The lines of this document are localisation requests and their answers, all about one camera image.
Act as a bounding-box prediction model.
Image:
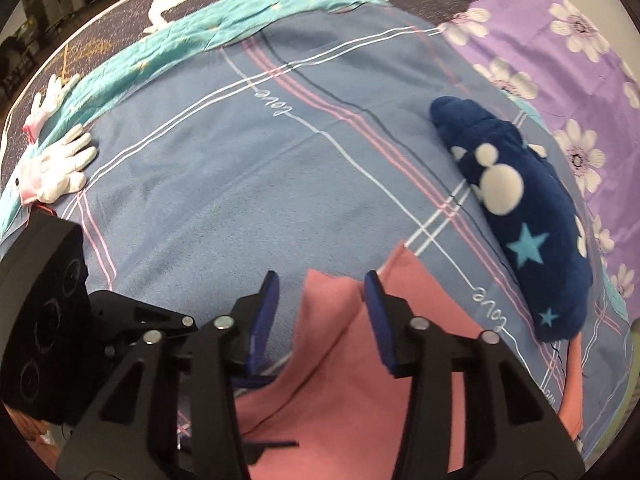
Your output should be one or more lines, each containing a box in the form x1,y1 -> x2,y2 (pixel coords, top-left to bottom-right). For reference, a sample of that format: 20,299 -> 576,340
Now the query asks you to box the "white glove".
17,125 -> 98,206
22,74 -> 81,136

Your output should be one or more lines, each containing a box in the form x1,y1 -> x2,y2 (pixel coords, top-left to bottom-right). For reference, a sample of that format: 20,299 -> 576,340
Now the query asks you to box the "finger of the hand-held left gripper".
89,290 -> 197,333
231,372 -> 277,390

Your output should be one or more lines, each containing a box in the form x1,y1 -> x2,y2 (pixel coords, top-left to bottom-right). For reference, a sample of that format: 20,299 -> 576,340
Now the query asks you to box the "navy star-print fleece garment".
430,96 -> 593,343

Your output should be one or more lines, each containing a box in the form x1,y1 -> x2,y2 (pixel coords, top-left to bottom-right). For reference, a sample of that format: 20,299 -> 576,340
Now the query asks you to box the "blue plaid bed sheet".
0,5 -> 640,461

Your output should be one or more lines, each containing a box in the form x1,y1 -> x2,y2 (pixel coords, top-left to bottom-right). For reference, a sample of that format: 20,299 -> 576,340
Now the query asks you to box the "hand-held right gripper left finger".
55,270 -> 280,480

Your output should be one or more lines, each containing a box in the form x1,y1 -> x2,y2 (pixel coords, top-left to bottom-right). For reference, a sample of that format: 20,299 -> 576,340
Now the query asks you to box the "pink small shirt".
232,242 -> 586,480

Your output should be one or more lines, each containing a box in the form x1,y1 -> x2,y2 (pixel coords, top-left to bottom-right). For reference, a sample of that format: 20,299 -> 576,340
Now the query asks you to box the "purple floral pillow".
440,0 -> 640,311

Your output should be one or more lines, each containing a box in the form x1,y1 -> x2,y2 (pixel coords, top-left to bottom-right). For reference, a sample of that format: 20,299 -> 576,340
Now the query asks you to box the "teal deer-print quilt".
0,0 -> 393,241

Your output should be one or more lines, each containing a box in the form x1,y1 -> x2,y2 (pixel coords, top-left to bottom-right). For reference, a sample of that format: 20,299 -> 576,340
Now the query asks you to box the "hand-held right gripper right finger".
364,270 -> 586,480

